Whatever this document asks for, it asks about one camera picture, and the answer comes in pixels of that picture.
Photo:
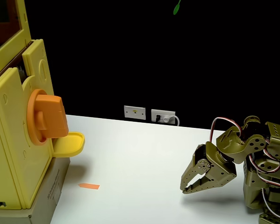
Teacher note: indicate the small black plug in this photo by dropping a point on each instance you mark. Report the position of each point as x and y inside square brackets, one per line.
[158, 118]

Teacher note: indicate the orange arrow sticker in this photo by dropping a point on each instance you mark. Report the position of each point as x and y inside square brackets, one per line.
[89, 186]

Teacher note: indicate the yellow toy vending machine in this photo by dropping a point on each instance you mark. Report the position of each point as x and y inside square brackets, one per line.
[9, 140]

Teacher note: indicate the white wall socket plate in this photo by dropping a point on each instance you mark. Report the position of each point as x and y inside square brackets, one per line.
[167, 113]

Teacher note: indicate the green leaf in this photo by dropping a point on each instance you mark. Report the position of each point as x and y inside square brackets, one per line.
[176, 9]

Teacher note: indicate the white blank wall plate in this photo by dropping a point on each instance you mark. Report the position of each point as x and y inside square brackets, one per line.
[135, 112]

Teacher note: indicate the orange vending machine knob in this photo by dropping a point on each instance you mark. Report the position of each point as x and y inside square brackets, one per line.
[51, 116]

